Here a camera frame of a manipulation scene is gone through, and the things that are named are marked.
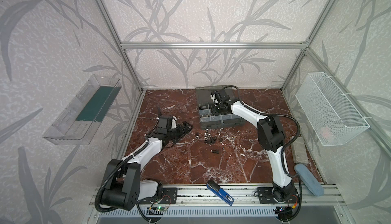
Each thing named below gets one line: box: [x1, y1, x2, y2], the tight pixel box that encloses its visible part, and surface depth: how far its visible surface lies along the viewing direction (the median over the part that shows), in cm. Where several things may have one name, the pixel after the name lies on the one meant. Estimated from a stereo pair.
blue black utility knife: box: [206, 179, 235, 207], surface depth 73 cm
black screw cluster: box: [204, 135, 218, 145], surface depth 94 cm
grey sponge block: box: [290, 135, 310, 164], surface depth 87 cm
